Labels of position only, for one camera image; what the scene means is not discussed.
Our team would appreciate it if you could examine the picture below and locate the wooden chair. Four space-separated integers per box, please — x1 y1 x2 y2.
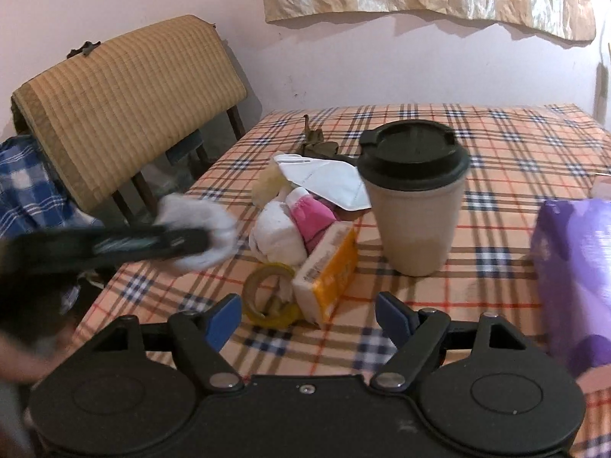
109 105 246 226

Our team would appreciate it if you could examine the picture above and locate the orange and white tissue packet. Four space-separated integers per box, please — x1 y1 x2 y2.
292 223 360 324

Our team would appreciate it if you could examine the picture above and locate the yellow tape roll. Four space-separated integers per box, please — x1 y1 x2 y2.
242 263 302 327

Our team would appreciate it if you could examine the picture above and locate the plaid covered bed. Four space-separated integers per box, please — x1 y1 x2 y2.
71 102 611 458

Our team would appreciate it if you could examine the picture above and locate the white face mask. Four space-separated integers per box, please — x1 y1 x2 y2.
273 153 373 211

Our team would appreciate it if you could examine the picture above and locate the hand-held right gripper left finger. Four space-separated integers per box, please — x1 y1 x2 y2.
88 293 244 391

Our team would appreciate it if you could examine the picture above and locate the purple plastic packet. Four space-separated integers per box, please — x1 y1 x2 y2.
531 198 611 377

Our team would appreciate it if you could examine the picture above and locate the beige cup with black lid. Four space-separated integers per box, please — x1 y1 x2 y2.
357 120 471 277

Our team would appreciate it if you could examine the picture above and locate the pink sock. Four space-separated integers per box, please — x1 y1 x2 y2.
285 187 341 255

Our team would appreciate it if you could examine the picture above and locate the olive green cloth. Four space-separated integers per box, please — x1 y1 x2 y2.
300 114 355 160

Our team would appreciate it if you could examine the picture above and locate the person's left forearm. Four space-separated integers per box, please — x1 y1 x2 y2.
0 334 65 385

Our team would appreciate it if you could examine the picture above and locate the blue checked cloth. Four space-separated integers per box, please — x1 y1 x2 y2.
0 134 107 316

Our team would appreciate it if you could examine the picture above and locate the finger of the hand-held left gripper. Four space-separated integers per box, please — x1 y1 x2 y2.
161 228 211 256

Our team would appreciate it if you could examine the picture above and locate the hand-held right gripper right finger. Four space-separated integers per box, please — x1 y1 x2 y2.
371 292 530 391

